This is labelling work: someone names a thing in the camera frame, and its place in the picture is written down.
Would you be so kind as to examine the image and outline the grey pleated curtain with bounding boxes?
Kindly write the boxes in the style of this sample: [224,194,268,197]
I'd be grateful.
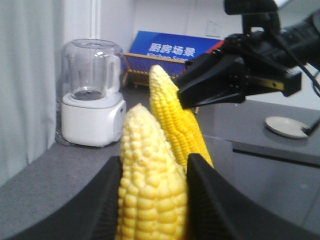
[0,0,64,184]

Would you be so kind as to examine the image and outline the wooden dish rack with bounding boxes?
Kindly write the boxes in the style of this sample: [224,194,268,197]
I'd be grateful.
[121,51,201,115]

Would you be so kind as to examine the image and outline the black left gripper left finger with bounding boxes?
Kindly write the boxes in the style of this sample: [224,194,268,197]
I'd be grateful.
[0,156,122,240]

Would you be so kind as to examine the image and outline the blue red kitchen sign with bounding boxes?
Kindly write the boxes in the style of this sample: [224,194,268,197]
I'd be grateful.
[125,30,223,75]

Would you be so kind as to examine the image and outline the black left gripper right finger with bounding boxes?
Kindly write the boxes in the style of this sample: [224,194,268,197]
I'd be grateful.
[187,153,320,240]

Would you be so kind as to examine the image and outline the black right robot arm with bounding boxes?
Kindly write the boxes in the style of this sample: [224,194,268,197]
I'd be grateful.
[175,12,320,109]

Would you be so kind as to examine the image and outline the beige round plate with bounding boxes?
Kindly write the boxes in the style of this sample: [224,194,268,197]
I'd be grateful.
[264,116,310,139]

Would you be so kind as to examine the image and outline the white blender with clear jar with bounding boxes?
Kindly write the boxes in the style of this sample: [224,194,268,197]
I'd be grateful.
[60,39,126,147]

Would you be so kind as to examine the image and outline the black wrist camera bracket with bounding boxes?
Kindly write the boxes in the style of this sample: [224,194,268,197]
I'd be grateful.
[223,0,287,36]

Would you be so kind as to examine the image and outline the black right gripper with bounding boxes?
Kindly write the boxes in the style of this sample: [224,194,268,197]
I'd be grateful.
[174,31,302,109]

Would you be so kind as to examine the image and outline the black cable right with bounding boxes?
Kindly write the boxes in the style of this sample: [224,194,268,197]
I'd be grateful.
[279,37,320,136]

